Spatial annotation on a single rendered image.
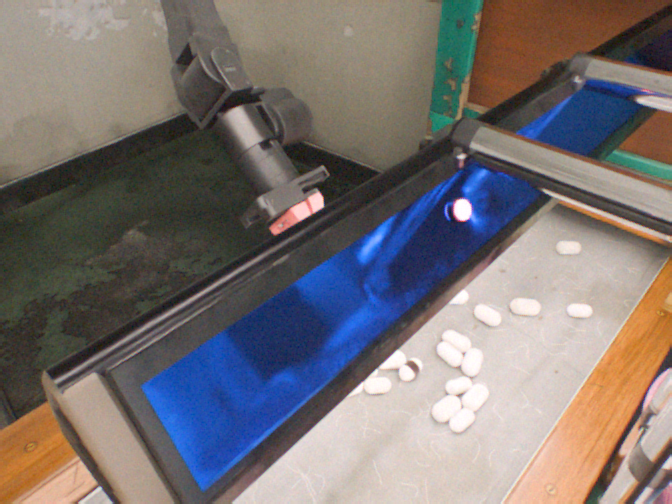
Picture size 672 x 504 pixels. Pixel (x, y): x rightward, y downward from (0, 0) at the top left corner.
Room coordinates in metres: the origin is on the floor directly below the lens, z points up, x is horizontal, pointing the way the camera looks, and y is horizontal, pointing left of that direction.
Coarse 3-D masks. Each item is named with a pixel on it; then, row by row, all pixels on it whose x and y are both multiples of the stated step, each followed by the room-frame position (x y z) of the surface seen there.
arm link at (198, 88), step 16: (160, 0) 0.69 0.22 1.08; (176, 0) 0.65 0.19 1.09; (192, 0) 0.66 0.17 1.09; (208, 0) 0.68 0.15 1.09; (176, 16) 0.64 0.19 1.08; (192, 16) 0.63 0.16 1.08; (208, 16) 0.65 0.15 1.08; (176, 32) 0.63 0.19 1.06; (192, 32) 0.61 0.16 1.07; (208, 32) 0.62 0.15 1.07; (224, 32) 0.64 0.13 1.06; (176, 48) 0.62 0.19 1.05; (192, 48) 0.59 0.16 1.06; (208, 48) 0.60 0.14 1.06; (176, 64) 0.61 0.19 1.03; (192, 64) 0.58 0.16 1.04; (208, 64) 0.57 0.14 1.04; (176, 80) 0.60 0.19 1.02; (192, 80) 0.58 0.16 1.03; (208, 80) 0.56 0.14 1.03; (192, 96) 0.57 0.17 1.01; (208, 96) 0.57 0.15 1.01; (192, 112) 0.58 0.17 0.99; (208, 112) 0.58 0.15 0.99
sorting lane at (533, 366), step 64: (512, 256) 0.61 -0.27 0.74; (576, 256) 0.61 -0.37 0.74; (640, 256) 0.61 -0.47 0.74; (448, 320) 0.48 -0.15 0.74; (512, 320) 0.48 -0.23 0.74; (576, 320) 0.48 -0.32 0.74; (512, 384) 0.37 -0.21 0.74; (576, 384) 0.37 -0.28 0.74; (320, 448) 0.29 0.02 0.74; (384, 448) 0.29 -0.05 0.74; (448, 448) 0.29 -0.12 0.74; (512, 448) 0.29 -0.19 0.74
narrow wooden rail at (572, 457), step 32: (640, 320) 0.45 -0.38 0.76; (608, 352) 0.40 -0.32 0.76; (640, 352) 0.40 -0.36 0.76; (608, 384) 0.36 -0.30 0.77; (640, 384) 0.36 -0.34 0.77; (576, 416) 0.31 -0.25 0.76; (608, 416) 0.31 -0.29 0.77; (544, 448) 0.28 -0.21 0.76; (576, 448) 0.28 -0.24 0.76; (608, 448) 0.28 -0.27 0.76; (544, 480) 0.25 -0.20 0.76; (576, 480) 0.25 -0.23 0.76
